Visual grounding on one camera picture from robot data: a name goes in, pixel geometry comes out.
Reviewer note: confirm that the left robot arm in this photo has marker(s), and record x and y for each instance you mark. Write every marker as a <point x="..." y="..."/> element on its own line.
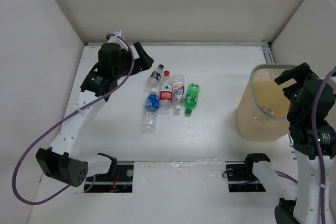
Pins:
<point x="60" y="160"/>

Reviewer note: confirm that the clear bottle orange blue label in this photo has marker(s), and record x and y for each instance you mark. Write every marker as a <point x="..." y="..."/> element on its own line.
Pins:
<point x="178" y="91"/>

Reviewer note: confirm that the clear bottle red label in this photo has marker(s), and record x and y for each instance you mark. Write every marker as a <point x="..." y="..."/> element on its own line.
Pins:
<point x="165" y="92"/>

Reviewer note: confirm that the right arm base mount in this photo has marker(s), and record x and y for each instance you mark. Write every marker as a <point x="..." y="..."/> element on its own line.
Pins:
<point x="240" y="175"/>

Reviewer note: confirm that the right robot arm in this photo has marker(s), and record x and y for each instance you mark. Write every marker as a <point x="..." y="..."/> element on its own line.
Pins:
<point x="314" y="149"/>

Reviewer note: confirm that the green plastic bottle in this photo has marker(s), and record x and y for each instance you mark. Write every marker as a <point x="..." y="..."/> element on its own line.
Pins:
<point x="191" y="98"/>

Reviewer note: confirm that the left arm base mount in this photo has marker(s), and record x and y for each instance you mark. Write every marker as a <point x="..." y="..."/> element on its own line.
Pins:
<point x="121" y="182"/>

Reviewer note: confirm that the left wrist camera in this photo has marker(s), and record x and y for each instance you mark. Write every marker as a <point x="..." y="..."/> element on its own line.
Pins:
<point x="115" y="37"/>

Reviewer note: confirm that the translucent yellow waste bin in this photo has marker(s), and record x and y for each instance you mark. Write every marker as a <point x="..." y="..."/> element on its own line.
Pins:
<point x="262" y="112"/>

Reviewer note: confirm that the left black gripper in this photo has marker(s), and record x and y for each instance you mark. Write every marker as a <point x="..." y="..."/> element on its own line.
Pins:
<point x="144" y="62"/>

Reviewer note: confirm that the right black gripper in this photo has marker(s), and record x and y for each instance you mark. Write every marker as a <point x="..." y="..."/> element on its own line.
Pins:
<point x="302" y="72"/>

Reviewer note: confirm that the aluminium table edge rail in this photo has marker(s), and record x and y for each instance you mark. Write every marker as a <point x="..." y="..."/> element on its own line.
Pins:
<point x="203" y="43"/>

